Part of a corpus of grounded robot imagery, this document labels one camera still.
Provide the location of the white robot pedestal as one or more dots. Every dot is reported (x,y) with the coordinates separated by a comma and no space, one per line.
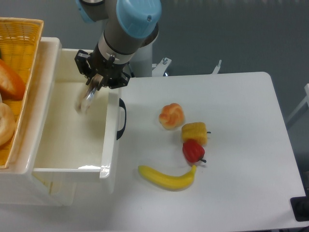
(141,63)

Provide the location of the yellow corn cob piece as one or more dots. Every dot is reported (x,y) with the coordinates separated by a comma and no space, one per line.
(196,131)

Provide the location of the white drawer cabinet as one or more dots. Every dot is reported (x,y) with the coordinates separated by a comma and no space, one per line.
(19,184)

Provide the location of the red bell pepper toy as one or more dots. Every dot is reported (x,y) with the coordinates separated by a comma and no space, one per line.
(193,152)

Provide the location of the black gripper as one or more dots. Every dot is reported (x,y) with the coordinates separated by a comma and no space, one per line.
(111,74)

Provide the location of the white floor bracket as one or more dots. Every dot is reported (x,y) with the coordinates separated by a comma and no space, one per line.
(161,68)

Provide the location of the orange bread loaf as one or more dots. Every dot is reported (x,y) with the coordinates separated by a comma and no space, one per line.
(11,84)

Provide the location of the dark blue drawer handle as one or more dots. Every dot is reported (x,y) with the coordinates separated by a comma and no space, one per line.
(122,119)

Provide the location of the black device at edge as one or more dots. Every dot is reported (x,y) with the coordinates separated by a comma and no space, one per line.
(300,207)

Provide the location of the pale round bagel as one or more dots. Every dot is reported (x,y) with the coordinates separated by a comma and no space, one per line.
(7,123)

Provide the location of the white frame at right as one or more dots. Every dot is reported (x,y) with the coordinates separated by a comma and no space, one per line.
(299,111)

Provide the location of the open upper white drawer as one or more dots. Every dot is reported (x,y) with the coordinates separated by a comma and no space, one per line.
(79,147)

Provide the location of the toast slice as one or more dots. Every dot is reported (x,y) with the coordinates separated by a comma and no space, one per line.
(87,94)

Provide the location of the orange knotted bread roll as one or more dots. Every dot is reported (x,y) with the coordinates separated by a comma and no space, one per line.
(171,116)

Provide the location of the yellow banana toy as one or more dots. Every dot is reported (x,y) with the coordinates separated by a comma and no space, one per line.
(168,181)

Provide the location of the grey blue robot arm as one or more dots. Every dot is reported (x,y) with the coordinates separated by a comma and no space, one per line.
(129,24)

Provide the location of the yellow wicker basket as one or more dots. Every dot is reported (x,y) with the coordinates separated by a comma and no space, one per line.
(19,41)

